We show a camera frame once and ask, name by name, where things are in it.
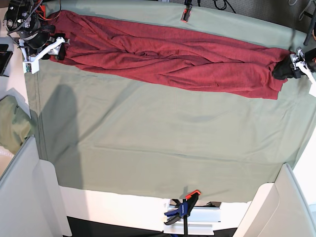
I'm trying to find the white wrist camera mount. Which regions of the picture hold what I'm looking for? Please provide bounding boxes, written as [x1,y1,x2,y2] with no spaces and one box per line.
[18,37,70,74]
[291,46,316,97]

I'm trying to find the blue orange bar clamp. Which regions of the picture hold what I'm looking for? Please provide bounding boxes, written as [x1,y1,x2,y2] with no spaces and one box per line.
[164,190,201,237]

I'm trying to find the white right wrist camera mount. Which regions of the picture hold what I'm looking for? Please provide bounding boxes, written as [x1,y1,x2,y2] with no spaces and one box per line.
[18,37,70,74]

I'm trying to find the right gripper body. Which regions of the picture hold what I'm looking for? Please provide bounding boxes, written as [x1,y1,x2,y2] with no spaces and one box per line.
[23,31,62,56]

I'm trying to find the white bin right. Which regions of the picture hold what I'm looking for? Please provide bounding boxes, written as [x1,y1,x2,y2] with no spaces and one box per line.
[234,163,316,237]

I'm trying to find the crumpled green cloth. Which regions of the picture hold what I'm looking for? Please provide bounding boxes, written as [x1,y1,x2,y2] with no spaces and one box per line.
[0,95,36,154]

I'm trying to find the white bin left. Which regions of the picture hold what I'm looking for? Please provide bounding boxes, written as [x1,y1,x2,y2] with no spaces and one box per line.
[0,137,72,237]

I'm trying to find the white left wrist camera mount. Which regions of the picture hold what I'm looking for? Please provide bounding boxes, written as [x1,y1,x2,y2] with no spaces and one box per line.
[291,46,316,97]

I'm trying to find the black cables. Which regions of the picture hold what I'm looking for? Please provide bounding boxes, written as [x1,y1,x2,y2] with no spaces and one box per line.
[197,0,237,13]

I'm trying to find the green table cloth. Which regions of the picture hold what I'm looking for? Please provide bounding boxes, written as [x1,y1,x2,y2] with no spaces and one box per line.
[20,0,316,203]

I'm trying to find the black tablet device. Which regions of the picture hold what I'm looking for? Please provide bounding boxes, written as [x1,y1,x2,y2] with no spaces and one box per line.
[0,44,13,77]

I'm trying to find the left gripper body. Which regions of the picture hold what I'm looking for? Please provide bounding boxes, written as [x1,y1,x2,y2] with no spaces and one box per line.
[290,48,316,74]

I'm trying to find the red long-sleeve shirt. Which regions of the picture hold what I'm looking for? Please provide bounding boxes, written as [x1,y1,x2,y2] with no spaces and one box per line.
[51,10,290,99]

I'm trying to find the orange black clamp top middle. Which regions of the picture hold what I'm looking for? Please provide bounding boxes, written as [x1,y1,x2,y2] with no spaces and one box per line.
[181,0,193,23]

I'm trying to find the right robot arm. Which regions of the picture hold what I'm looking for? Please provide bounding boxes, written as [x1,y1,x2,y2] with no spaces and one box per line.
[4,0,69,63]

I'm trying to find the white bin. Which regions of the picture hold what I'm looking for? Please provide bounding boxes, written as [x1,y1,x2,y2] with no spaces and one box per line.
[0,137,72,237]
[234,163,316,237]

